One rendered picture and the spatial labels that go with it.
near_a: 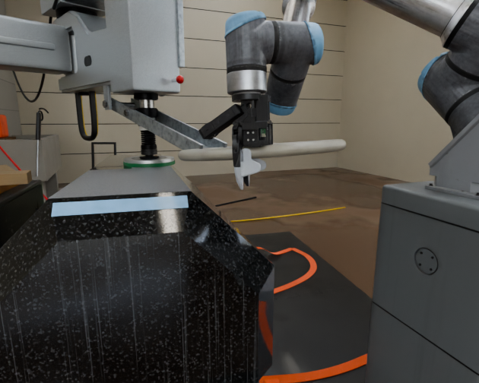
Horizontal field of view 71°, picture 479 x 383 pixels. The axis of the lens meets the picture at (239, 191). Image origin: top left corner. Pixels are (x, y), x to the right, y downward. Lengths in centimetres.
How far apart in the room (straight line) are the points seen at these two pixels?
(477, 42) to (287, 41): 56
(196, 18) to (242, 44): 603
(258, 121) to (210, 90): 589
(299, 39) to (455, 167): 60
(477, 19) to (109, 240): 110
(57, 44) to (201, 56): 484
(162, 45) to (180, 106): 504
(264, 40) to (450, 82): 64
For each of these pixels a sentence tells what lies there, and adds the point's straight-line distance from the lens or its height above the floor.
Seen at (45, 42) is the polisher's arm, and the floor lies 143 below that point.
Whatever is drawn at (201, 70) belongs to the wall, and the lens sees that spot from 664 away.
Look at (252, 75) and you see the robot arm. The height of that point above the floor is 115.
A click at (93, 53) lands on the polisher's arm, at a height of 135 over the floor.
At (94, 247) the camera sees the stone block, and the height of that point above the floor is 76.
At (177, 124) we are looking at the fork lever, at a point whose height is 104.
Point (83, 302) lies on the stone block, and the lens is 95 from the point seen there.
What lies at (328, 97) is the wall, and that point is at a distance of 781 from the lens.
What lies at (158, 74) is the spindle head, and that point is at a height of 124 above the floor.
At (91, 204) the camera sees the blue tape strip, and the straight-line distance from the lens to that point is 92.
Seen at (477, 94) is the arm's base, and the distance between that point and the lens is 120.
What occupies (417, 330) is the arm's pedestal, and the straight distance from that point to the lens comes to 123.
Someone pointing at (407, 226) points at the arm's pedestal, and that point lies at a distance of 116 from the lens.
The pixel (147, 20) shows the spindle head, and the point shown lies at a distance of 147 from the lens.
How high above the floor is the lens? 106
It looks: 12 degrees down
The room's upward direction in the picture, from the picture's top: straight up
